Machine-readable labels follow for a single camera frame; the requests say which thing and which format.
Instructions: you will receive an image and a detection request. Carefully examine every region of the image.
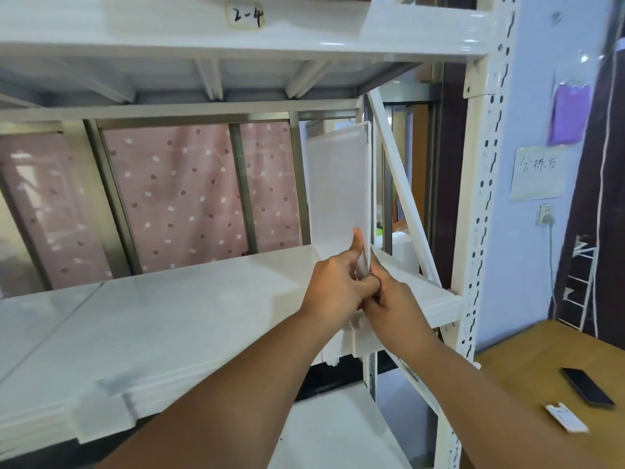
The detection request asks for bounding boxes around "person's left hand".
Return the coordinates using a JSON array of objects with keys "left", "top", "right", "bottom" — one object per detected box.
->
[{"left": 301, "top": 228, "right": 382, "bottom": 324}]

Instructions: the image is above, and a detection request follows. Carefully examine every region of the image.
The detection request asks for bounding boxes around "person's right hand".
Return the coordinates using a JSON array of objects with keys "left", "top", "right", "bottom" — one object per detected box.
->
[{"left": 360, "top": 262, "right": 441, "bottom": 353}]

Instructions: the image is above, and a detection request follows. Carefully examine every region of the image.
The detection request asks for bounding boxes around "white translucent plastic board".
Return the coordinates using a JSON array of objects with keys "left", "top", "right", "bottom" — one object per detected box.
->
[{"left": 305, "top": 121, "right": 375, "bottom": 282}]

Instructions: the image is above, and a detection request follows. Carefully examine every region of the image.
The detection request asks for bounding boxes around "person's left forearm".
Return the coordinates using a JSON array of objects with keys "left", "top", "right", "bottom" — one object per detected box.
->
[{"left": 95, "top": 310, "right": 353, "bottom": 469}]

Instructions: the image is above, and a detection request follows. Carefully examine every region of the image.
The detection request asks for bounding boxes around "person's right forearm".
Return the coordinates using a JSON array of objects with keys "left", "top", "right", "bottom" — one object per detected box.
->
[{"left": 378, "top": 332, "right": 594, "bottom": 469}]

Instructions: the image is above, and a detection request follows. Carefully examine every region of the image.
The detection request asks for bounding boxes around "white foam box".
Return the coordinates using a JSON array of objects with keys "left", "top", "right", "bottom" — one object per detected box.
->
[{"left": 391, "top": 229, "right": 422, "bottom": 275}]

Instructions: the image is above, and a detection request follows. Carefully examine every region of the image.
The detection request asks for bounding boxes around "pink dotted curtain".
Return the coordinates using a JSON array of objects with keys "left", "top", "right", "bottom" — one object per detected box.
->
[{"left": 0, "top": 123, "right": 304, "bottom": 290}]

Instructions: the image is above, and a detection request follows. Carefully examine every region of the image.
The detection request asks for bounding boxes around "white handwritten paper sign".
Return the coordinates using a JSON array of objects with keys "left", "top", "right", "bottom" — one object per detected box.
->
[{"left": 510, "top": 145, "right": 568, "bottom": 201}]

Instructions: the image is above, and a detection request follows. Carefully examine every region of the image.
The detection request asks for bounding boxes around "white metal shelving rack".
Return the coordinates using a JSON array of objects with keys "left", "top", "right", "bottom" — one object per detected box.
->
[{"left": 0, "top": 0, "right": 519, "bottom": 469}]

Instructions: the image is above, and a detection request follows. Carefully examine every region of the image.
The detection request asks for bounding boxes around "dark brown curtain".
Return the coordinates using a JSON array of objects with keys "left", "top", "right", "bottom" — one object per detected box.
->
[{"left": 548, "top": 0, "right": 625, "bottom": 338}]

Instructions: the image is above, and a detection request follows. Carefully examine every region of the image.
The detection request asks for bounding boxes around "small white card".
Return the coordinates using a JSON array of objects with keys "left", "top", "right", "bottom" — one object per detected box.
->
[{"left": 545, "top": 402, "right": 590, "bottom": 434}]

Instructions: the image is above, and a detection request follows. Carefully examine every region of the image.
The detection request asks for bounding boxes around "black smartphone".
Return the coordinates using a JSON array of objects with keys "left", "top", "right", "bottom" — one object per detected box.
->
[{"left": 560, "top": 367, "right": 616, "bottom": 410}]

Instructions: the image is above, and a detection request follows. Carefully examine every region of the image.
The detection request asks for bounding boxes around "purple paper sheet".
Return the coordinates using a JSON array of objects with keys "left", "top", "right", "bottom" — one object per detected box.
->
[{"left": 548, "top": 83, "right": 592, "bottom": 146}]

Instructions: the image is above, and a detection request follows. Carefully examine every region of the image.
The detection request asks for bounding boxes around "small paper shelf label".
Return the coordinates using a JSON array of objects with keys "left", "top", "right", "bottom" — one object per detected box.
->
[{"left": 225, "top": 1, "right": 266, "bottom": 30}]

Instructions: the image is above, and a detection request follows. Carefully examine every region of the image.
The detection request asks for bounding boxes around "dark brown door frame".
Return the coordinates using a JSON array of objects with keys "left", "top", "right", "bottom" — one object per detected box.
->
[{"left": 429, "top": 0, "right": 478, "bottom": 291}]

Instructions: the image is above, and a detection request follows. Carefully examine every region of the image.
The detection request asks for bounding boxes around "white power cable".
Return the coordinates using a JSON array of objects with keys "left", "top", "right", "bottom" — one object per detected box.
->
[{"left": 546, "top": 216, "right": 558, "bottom": 318}]

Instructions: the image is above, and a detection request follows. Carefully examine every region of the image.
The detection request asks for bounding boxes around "white wire rack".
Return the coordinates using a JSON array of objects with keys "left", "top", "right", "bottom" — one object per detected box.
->
[{"left": 556, "top": 234, "right": 601, "bottom": 334}]

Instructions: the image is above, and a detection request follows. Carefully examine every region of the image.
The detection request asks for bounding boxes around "grey metal window frame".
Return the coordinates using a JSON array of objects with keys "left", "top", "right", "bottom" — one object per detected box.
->
[{"left": 0, "top": 111, "right": 362, "bottom": 298}]

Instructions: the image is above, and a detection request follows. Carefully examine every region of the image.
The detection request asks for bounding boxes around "white hanging cord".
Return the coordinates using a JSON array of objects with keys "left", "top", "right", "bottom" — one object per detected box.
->
[{"left": 593, "top": 24, "right": 625, "bottom": 337}]

